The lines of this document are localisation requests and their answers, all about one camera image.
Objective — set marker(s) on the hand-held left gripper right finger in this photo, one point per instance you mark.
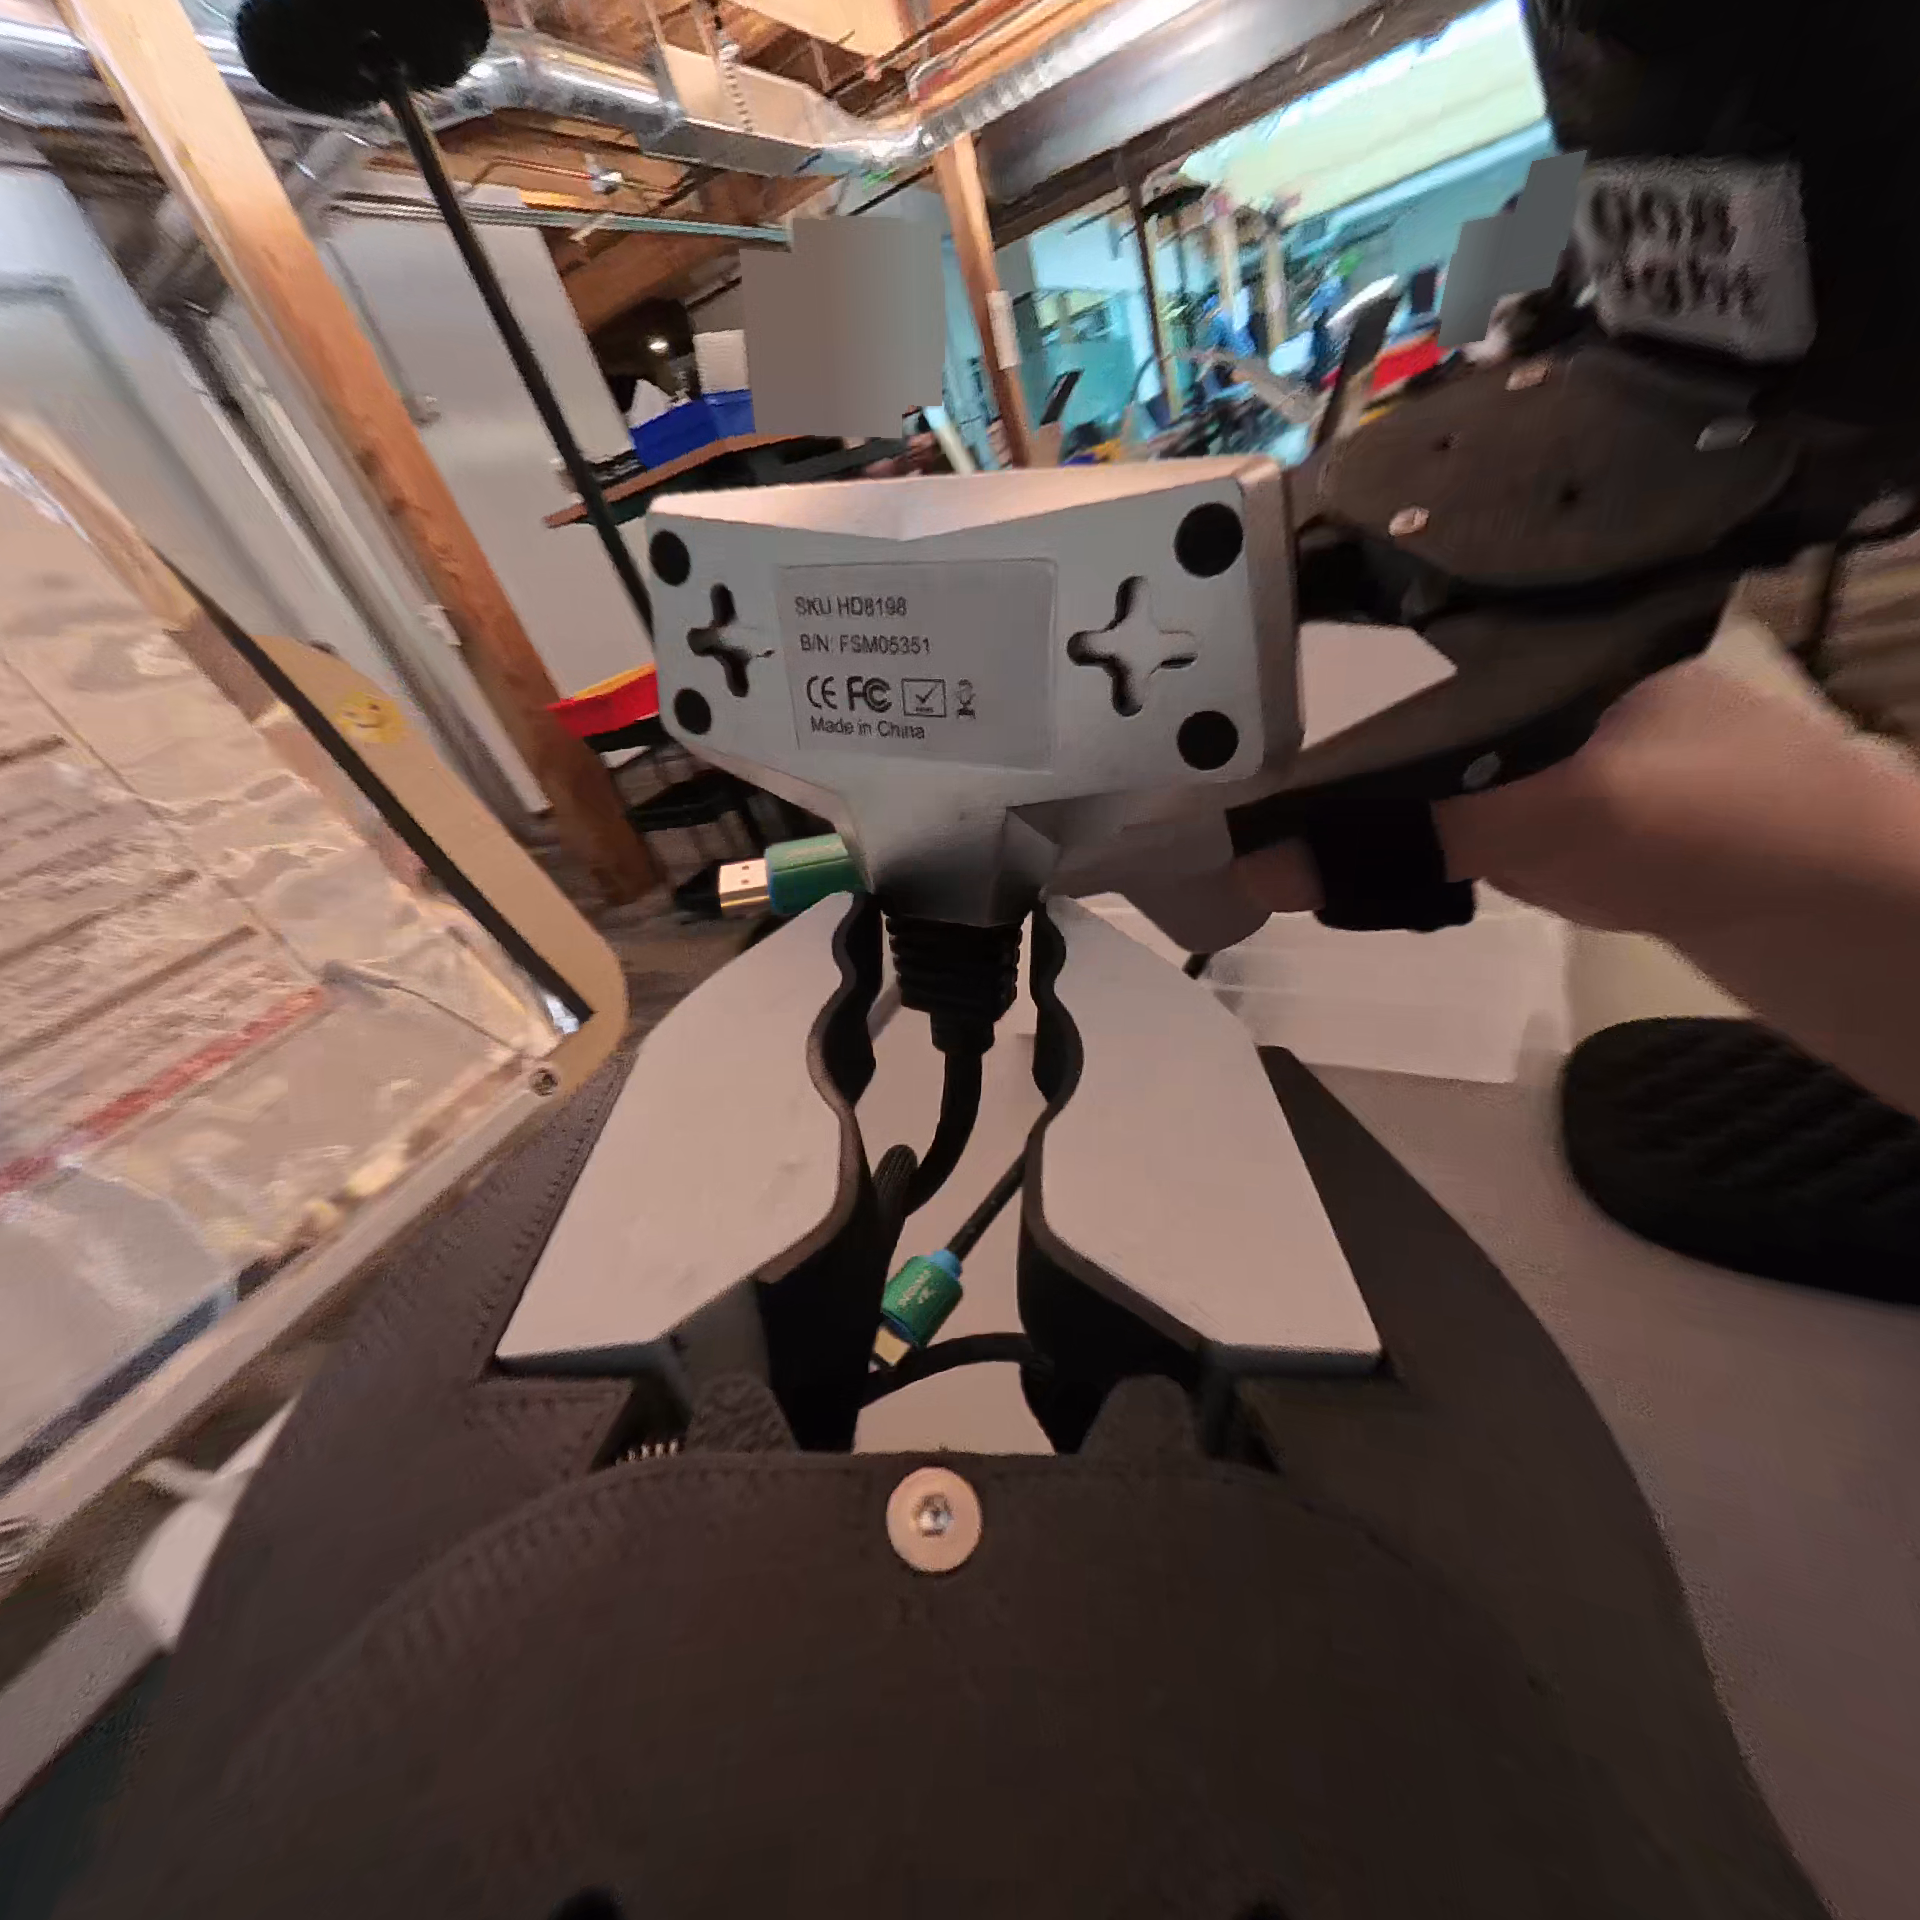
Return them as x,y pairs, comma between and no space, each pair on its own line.
1200,1186

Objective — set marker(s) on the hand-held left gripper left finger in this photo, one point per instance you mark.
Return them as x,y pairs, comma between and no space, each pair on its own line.
704,1186

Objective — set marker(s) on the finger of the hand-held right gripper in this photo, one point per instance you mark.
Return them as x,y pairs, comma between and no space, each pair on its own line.
1155,879

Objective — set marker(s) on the silver hdmi switch box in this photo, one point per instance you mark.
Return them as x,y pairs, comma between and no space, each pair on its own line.
902,511

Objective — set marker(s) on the person's right hand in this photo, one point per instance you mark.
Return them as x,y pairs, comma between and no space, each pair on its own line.
1621,826

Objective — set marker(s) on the red storage bin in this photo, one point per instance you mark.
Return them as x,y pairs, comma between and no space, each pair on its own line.
608,706

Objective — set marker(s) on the black ribbed round pad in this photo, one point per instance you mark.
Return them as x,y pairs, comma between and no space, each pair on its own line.
1724,1155

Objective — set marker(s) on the acrylic sign holder printed sheet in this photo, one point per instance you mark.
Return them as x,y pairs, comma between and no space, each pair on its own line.
181,901

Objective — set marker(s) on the black rack wooden top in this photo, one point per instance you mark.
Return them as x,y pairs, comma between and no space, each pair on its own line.
676,476

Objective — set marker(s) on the blue storage bin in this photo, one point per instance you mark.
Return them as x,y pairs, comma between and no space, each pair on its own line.
697,428

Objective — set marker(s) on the black round disc on pole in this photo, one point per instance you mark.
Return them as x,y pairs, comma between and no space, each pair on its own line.
359,44

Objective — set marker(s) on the wooden support post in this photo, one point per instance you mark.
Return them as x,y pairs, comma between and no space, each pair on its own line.
974,301
376,451

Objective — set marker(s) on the silver spiral round duct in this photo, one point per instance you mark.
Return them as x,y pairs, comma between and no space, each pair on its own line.
600,90

